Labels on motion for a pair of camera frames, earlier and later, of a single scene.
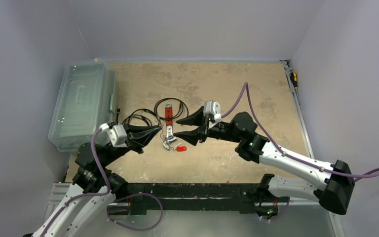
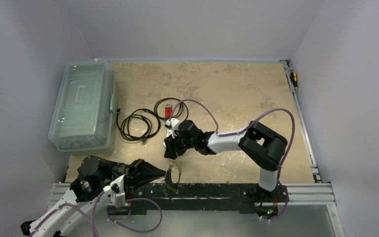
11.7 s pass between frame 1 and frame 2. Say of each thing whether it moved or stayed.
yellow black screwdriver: stayed
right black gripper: moved
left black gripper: moved
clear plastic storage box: stayed
